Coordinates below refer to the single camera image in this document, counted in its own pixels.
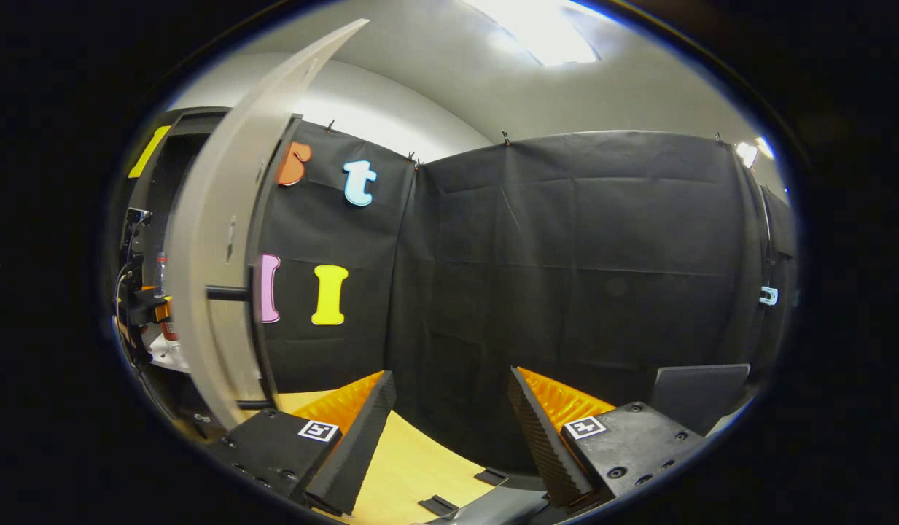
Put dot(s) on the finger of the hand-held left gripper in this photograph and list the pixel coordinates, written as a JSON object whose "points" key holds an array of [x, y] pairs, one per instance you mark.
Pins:
{"points": [[146, 308]]}

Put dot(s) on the black backdrop cloth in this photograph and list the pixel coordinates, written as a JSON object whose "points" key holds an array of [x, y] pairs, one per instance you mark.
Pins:
{"points": [[566, 292]]}

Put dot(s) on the small black flat piece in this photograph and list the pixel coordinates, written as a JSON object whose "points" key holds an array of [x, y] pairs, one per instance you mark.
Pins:
{"points": [[491, 477], [438, 506]]}

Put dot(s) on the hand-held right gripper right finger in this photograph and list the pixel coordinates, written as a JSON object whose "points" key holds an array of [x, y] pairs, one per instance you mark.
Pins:
{"points": [[540, 445]]}

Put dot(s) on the grey flat panel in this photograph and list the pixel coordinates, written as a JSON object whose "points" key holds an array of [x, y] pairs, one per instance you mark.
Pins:
{"points": [[701, 394]]}

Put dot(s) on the grey cabinet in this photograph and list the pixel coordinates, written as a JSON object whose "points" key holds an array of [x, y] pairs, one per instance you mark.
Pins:
{"points": [[168, 357]]}

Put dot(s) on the grey flat object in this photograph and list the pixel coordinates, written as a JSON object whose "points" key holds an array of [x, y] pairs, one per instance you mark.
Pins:
{"points": [[493, 509]]}

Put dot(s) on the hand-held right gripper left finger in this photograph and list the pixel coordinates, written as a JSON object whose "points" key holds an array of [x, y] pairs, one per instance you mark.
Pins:
{"points": [[358, 452]]}

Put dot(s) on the beige cabinet door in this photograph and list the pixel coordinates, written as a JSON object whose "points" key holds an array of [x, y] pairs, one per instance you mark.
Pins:
{"points": [[208, 255]]}

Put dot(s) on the clear bottle with red label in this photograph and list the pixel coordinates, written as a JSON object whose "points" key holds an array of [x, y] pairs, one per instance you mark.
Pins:
{"points": [[170, 332]]}

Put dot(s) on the large ceiling light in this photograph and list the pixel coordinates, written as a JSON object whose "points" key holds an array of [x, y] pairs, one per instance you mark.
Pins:
{"points": [[536, 29]]}

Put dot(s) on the small ceiling light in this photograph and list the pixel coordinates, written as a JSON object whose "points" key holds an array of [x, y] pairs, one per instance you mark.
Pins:
{"points": [[748, 152]]}

